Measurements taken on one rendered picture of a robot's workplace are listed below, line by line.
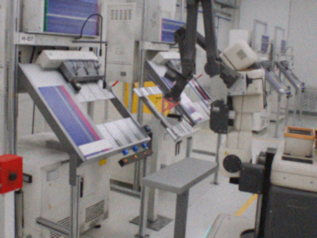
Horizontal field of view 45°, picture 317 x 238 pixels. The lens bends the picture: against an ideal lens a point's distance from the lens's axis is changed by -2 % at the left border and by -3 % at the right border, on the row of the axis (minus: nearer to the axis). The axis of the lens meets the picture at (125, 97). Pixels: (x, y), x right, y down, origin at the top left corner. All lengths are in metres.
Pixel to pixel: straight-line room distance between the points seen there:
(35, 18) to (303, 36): 8.00
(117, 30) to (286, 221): 2.30
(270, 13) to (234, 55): 7.85
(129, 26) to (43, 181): 1.78
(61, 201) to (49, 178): 0.21
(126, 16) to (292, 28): 6.65
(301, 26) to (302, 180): 7.93
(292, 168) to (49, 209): 1.39
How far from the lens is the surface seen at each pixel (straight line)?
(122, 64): 3.61
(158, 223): 3.10
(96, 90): 2.63
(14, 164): 1.91
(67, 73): 2.50
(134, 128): 2.61
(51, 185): 2.42
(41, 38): 2.43
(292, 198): 2.05
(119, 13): 3.66
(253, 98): 2.15
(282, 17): 9.89
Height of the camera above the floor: 1.31
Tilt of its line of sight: 7 degrees down
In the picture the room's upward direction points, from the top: 3 degrees clockwise
